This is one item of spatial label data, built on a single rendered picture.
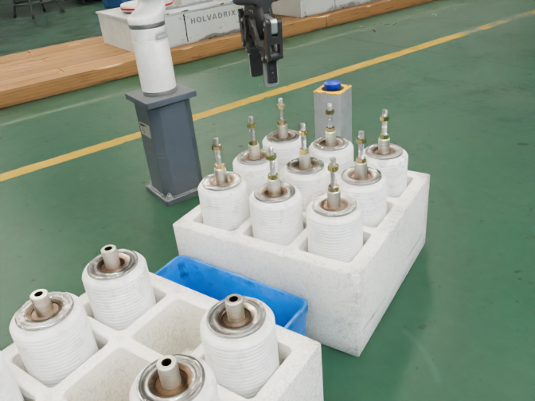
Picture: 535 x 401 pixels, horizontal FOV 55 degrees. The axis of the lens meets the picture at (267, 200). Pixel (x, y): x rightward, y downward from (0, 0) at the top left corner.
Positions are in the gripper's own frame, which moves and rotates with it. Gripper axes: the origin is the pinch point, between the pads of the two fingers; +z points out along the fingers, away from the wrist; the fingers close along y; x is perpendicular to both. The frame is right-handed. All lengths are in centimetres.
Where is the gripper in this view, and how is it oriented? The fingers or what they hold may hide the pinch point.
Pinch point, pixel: (263, 72)
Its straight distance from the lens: 84.8
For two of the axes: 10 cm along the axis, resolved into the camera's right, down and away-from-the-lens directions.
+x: 9.4, -2.4, 2.6
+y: 3.4, 4.3, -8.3
